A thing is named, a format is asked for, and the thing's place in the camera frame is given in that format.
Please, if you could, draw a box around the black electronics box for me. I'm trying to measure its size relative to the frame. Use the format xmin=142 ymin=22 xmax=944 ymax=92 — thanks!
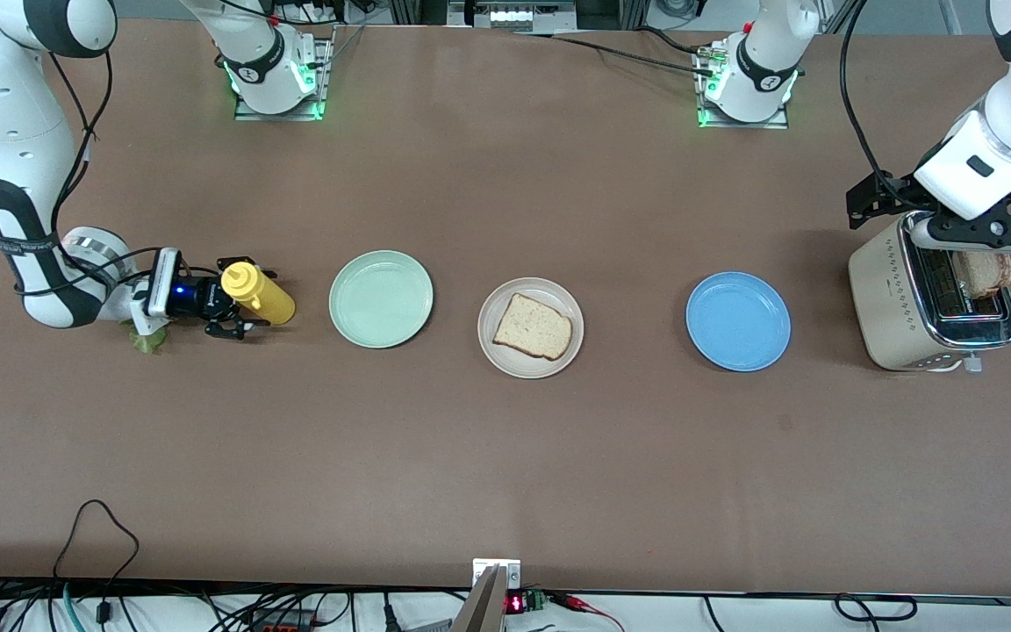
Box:
xmin=447 ymin=0 xmax=578 ymax=34

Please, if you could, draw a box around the beige chrome two-slot toaster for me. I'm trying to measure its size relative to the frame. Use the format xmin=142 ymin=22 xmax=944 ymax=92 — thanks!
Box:
xmin=848 ymin=212 xmax=1011 ymax=374

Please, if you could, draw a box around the long black table cable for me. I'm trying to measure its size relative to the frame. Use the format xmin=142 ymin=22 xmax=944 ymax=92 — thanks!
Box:
xmin=513 ymin=31 xmax=719 ymax=80

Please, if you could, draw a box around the green lettuce leaf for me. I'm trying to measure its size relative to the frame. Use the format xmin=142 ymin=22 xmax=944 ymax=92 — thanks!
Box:
xmin=124 ymin=320 xmax=171 ymax=355

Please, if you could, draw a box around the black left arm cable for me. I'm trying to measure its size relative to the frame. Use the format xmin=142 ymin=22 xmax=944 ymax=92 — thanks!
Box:
xmin=839 ymin=0 xmax=919 ymax=196

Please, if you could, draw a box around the thin toast bread slice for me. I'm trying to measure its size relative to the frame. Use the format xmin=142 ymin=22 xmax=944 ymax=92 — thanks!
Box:
xmin=492 ymin=292 xmax=575 ymax=362

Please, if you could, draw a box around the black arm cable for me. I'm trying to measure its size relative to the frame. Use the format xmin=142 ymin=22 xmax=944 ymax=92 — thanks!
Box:
xmin=12 ymin=48 xmax=226 ymax=298
xmin=839 ymin=0 xmax=919 ymax=196

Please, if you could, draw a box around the black coiled cable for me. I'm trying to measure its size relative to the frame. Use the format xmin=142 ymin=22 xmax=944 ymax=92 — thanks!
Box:
xmin=834 ymin=593 xmax=919 ymax=622

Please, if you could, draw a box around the beige round plate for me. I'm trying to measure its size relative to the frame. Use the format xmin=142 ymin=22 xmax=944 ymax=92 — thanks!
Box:
xmin=477 ymin=277 xmax=585 ymax=380

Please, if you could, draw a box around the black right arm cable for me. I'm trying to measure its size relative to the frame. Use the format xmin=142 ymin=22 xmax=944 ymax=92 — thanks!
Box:
xmin=12 ymin=48 xmax=226 ymax=298

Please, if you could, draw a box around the red clip lead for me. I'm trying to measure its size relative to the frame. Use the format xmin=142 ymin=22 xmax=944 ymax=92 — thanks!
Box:
xmin=549 ymin=592 xmax=625 ymax=632

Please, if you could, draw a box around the thick toast bread slice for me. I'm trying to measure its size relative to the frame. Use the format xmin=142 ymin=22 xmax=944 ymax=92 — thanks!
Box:
xmin=951 ymin=251 xmax=1011 ymax=299

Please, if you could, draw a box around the silver metal bracket plate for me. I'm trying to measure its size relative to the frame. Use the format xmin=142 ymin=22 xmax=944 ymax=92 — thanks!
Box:
xmin=472 ymin=558 xmax=522 ymax=591

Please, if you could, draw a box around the grey metal bar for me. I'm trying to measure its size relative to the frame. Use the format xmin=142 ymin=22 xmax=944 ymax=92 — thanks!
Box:
xmin=449 ymin=566 xmax=506 ymax=632

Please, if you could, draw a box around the mint green round plate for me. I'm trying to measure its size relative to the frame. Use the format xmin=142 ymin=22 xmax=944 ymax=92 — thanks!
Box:
xmin=328 ymin=250 xmax=434 ymax=349

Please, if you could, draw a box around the yellow mustard squeeze bottle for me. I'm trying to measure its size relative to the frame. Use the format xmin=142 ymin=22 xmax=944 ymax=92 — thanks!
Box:
xmin=220 ymin=261 xmax=297 ymax=327

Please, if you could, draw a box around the thin black looped cable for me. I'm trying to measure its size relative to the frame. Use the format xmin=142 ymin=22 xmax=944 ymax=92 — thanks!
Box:
xmin=51 ymin=499 xmax=141 ymax=626

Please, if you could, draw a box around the blue round plate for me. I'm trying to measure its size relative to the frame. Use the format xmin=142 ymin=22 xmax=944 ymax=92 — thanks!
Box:
xmin=685 ymin=271 xmax=792 ymax=372

